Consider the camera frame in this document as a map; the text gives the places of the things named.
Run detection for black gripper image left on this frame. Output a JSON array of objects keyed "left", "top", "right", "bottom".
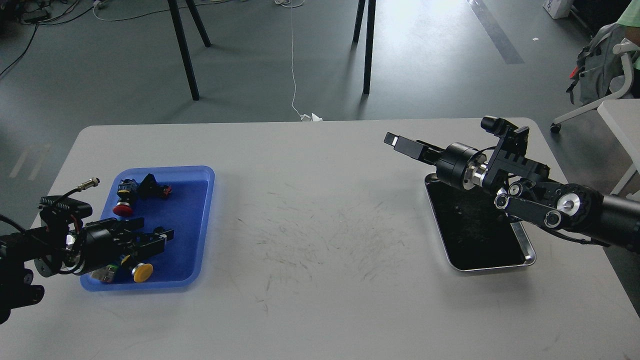
[{"left": 71, "top": 217, "right": 175, "bottom": 276}]

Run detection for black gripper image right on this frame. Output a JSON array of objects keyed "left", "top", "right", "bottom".
[{"left": 384, "top": 132, "right": 487, "bottom": 191}]

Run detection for white green connector block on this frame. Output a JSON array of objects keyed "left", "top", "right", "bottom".
[{"left": 90, "top": 264, "right": 121, "bottom": 284}]

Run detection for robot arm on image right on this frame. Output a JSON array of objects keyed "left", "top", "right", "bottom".
[{"left": 384, "top": 116, "right": 640, "bottom": 254}]

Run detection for black tripod legs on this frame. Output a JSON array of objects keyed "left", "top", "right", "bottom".
[
  {"left": 352, "top": 0, "right": 377, "bottom": 96},
  {"left": 167, "top": 0, "right": 211, "bottom": 101}
]

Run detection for black red connector part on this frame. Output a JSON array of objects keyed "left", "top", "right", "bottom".
[{"left": 137, "top": 173, "right": 172, "bottom": 199}]

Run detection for grey backpack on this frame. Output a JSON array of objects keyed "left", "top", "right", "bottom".
[{"left": 566, "top": 23, "right": 625, "bottom": 105}]

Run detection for black tripod legs right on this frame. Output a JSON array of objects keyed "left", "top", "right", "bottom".
[{"left": 352, "top": 0, "right": 377, "bottom": 96}]

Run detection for blue plastic tray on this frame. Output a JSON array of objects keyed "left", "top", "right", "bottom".
[{"left": 80, "top": 165, "right": 215, "bottom": 292}]

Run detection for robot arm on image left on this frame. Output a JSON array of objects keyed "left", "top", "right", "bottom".
[{"left": 0, "top": 173, "right": 174, "bottom": 322}]

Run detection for white office chair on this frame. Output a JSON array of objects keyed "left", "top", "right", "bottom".
[{"left": 550, "top": 38, "right": 639, "bottom": 133}]

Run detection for white cable on floor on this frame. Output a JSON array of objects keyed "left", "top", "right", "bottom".
[{"left": 274, "top": 0, "right": 323, "bottom": 122}]

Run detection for black tripod legs left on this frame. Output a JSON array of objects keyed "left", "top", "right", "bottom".
[{"left": 167, "top": 0, "right": 211, "bottom": 101}]

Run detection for silver metal tray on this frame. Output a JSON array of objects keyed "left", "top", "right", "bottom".
[{"left": 424, "top": 173, "right": 537, "bottom": 272}]

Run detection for red push button switch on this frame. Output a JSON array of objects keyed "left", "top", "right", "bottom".
[{"left": 112, "top": 178, "right": 138, "bottom": 218}]

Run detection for yellow push button switch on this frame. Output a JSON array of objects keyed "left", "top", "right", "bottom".
[{"left": 120, "top": 255, "right": 154, "bottom": 283}]

